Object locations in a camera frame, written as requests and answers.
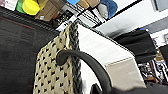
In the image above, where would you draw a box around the large blue plush toy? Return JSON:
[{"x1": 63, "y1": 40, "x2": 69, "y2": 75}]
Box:
[{"x1": 99, "y1": 0, "x2": 119, "y2": 20}]

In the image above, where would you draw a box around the yellow container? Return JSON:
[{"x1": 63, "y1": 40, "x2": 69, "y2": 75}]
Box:
[{"x1": 21, "y1": 0, "x2": 42, "y2": 17}]

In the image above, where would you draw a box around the small blue box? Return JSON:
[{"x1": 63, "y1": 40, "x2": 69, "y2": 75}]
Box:
[{"x1": 66, "y1": 0, "x2": 81, "y2": 6}]

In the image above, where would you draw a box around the white and red box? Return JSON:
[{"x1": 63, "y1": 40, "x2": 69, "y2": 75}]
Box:
[{"x1": 0, "y1": 0, "x2": 19, "y2": 12}]

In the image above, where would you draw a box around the black chair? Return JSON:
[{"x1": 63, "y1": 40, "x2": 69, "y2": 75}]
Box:
[{"x1": 113, "y1": 28, "x2": 158, "y2": 65}]

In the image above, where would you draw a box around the tall brown box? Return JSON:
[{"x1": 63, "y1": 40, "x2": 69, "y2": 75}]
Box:
[{"x1": 78, "y1": 0, "x2": 101, "y2": 10}]

